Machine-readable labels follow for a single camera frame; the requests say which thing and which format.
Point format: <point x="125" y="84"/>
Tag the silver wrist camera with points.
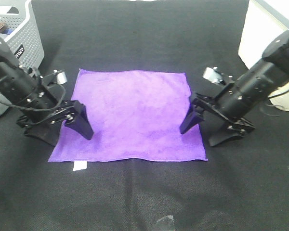
<point x="60" y="76"/>
<point x="213" y="75"/>

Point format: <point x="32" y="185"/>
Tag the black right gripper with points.
<point x="235" y="100"/>

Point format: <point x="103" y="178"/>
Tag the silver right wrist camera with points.
<point x="213" y="75"/>

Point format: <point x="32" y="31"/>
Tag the white plastic bin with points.
<point x="265" y="20"/>

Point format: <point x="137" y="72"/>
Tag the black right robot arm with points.
<point x="277" y="52"/>

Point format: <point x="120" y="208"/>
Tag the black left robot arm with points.
<point x="40" y="99"/>

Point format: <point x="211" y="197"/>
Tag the grey perforated plastic basket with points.
<point x="21" y="48"/>

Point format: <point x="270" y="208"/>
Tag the black fabric table cover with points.
<point x="244" y="185"/>

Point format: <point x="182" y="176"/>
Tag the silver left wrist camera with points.
<point x="60" y="76"/>

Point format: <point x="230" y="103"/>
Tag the purple microfiber towel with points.
<point x="134" y="114"/>

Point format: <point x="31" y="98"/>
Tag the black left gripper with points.
<point x="41" y="100"/>

